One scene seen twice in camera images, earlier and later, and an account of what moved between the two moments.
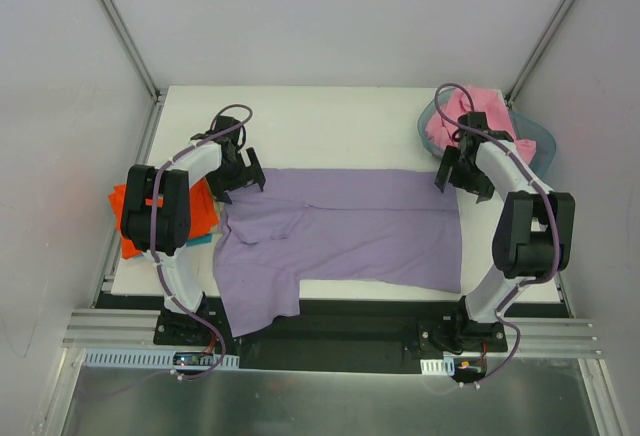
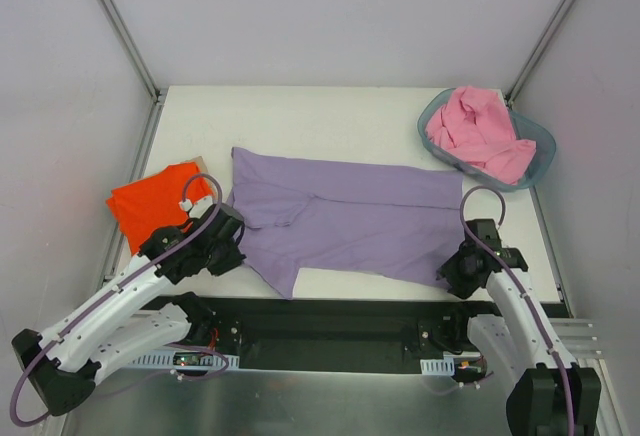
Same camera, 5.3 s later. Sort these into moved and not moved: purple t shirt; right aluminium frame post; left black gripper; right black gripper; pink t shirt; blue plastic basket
Moved: right black gripper; left black gripper; purple t shirt
Not moved: right aluminium frame post; pink t shirt; blue plastic basket
